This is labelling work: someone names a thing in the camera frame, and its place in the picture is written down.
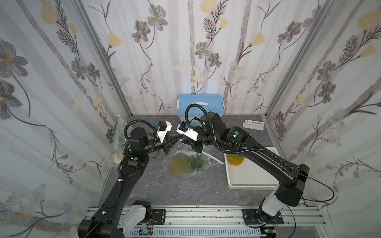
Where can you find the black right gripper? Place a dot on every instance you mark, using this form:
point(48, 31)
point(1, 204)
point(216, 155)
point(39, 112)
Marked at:
point(195, 143)

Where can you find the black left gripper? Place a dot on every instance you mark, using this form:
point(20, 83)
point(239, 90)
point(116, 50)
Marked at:
point(165, 144)

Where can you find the white-zip bag with pineapple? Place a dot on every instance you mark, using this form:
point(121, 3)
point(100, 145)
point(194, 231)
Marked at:
point(181, 149)

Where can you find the yellow toy pineapple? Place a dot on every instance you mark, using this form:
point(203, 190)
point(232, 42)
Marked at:
point(235, 160)
point(186, 165)

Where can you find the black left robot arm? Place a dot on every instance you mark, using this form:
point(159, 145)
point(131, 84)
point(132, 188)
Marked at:
point(142, 139)

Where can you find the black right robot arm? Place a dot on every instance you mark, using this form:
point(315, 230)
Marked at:
point(236, 141)

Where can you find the green-zip bag with pineapple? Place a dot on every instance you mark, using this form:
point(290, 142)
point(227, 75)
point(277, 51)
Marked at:
point(119, 142)

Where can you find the blue-lidded white storage box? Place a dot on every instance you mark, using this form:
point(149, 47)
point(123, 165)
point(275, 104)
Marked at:
point(210, 102)

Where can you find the white test tube rack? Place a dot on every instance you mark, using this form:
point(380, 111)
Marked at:
point(254, 125)

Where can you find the white perforated plastic tray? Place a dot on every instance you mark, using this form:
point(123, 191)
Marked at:
point(249, 176)

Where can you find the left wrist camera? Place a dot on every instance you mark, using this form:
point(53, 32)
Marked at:
point(162, 128)

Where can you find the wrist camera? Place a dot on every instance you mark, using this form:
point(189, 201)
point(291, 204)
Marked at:
point(162, 128)
point(183, 130)

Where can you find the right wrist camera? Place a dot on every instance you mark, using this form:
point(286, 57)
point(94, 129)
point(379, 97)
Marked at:
point(183, 130)

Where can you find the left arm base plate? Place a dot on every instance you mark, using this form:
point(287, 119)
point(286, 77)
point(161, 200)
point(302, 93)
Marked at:
point(154, 217)

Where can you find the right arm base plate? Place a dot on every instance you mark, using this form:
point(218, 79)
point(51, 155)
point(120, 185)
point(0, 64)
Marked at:
point(253, 217)

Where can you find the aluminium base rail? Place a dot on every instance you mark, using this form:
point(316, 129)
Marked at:
point(218, 221)

